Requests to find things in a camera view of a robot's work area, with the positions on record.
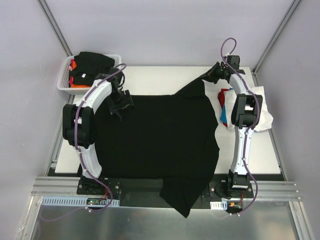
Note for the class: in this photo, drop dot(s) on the right aluminium frame post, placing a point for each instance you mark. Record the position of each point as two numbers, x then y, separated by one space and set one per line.
276 35

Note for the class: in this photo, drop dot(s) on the orange t shirt in basket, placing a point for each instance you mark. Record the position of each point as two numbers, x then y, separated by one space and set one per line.
78 85

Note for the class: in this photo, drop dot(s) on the white cable duct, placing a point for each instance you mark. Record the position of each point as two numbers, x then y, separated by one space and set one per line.
79 202
218 205

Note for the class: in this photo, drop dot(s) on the black t shirt in basket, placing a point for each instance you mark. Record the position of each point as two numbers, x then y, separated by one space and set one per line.
88 66

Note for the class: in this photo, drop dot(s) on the right white cable duct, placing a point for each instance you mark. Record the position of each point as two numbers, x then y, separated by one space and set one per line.
218 205

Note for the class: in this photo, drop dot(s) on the aluminium front rail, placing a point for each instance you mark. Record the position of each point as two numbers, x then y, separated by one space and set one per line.
67 186

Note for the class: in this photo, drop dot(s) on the left white cable duct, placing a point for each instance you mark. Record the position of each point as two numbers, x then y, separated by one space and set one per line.
79 202

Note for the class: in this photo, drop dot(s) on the white plastic laundry basket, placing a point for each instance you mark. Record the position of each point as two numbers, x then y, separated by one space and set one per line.
63 77

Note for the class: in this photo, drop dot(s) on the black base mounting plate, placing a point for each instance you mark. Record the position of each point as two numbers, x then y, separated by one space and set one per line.
145 193

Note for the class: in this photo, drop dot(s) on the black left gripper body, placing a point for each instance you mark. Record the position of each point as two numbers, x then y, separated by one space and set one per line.
120 105

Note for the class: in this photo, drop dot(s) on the red t shirt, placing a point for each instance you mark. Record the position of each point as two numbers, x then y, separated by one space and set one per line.
221 96

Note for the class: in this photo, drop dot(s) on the aluminium frame post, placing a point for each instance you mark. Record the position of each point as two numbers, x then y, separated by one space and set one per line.
56 29
276 35

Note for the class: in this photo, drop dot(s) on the left aluminium frame post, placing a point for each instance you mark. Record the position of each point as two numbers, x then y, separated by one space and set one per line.
56 29

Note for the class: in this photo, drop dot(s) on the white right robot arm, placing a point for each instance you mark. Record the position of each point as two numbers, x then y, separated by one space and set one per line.
245 117

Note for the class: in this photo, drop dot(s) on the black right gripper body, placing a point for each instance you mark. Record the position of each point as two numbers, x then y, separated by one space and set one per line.
215 72

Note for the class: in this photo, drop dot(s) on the black t shirt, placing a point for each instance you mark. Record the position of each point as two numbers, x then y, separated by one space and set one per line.
168 137
88 66

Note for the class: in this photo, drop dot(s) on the pink t shirt in basket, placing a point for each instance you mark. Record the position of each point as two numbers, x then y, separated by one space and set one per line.
70 68

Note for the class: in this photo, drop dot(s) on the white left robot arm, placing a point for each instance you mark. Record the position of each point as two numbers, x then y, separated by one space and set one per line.
79 126

